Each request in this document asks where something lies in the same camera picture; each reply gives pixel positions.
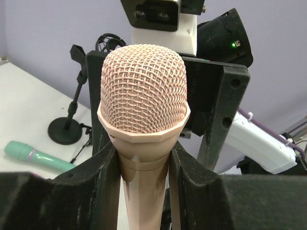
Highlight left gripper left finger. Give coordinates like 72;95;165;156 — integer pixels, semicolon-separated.
0;143;119;230

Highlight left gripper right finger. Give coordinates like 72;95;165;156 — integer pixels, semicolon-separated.
169;143;307;230

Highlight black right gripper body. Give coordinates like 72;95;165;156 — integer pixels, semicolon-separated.
182;56;248;137

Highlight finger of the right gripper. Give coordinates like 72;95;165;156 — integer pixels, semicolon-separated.
198;66;250;170
86;50;109;153

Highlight peach microphone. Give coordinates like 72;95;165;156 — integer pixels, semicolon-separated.
97;44;190;230

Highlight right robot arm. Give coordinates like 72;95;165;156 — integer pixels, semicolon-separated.
86;9;305;174

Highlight teal microphone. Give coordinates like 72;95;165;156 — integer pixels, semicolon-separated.
4;141;76;173

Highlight black tripod shock-mount stand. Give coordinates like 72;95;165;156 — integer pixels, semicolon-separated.
70;33;126;164

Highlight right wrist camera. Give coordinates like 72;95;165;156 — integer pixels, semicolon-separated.
121;0;206;57

